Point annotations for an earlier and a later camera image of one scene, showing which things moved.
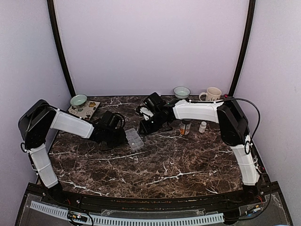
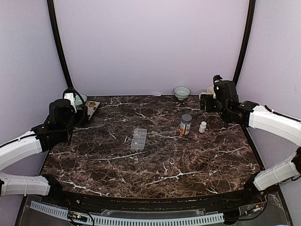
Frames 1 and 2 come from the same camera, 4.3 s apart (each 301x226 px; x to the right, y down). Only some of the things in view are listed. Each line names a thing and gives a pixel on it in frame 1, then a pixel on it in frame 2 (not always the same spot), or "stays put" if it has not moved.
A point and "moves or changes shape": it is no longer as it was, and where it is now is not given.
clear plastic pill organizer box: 133,139 moves or changes shape
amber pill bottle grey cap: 185,126 stays put
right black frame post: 244,45 stays put
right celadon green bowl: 181,92 stays put
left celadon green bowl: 78,100 stays put
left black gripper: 122,139 → 83,118
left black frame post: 55,27 stays put
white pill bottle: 202,126 stays put
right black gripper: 146,130 → 209,107
